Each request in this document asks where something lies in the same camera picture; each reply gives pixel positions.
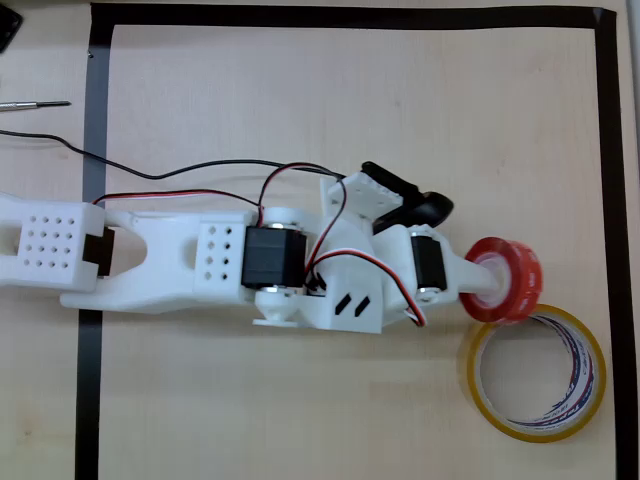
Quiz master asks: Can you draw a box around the small red tape roll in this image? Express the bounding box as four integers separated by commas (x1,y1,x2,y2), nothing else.
458,236,545,326

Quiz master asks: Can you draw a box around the big yellow tape roll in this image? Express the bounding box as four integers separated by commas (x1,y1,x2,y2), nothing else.
457,303,608,444

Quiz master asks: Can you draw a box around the thin metal screwdriver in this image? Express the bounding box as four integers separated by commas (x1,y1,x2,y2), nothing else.
0,100,72,113

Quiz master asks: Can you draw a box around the black flat object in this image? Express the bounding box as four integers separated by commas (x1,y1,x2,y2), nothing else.
0,7,24,54

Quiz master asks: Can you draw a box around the short red white servo cable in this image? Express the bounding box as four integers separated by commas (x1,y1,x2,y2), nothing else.
304,248,427,329

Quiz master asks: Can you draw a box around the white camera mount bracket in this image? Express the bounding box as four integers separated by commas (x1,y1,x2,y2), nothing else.
319,172,405,234

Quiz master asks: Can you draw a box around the looped red black servo cable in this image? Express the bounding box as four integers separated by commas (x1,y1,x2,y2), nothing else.
258,162,349,281

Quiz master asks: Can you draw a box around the thin black camera cable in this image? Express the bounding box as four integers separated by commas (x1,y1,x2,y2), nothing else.
0,128,346,181

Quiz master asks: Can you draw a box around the long red white servo cable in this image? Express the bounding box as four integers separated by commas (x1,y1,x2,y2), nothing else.
91,188,264,209

